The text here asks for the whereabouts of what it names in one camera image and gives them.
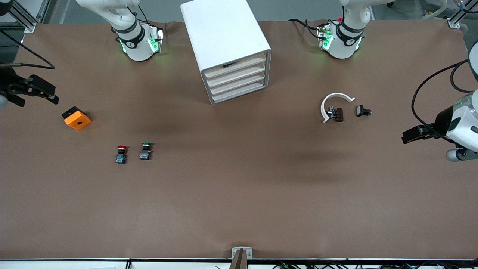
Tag red push button switch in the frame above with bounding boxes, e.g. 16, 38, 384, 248
114, 145, 128, 164

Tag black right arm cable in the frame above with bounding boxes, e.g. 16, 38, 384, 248
0, 29, 56, 70

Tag white drawer cabinet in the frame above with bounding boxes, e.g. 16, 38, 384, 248
180, 0, 272, 105

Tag white curved plastic clip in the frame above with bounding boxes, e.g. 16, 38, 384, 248
321, 92, 356, 123

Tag black left base cable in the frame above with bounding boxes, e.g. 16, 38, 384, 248
288, 18, 322, 40

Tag black base cable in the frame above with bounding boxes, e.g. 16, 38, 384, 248
129, 0, 150, 24
288, 18, 322, 40

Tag small brown electrical component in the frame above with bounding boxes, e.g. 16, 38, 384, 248
327, 106, 344, 123

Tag pale curved hose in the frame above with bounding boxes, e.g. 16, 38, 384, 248
420, 0, 448, 20

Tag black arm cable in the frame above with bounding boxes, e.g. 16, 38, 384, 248
0, 29, 56, 70
411, 60, 478, 141

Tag tangled black cables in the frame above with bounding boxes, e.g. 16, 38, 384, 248
273, 262, 478, 269

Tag brown camera post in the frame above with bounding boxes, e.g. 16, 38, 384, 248
229, 250, 250, 269

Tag aluminium frame post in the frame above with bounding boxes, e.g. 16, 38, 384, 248
447, 0, 478, 30
0, 0, 51, 33

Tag black right base cable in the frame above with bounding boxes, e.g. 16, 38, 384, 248
129, 0, 150, 24

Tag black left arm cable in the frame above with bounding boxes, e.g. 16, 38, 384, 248
411, 60, 478, 141

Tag orange button enclosure box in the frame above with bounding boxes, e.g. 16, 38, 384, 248
61, 106, 92, 131

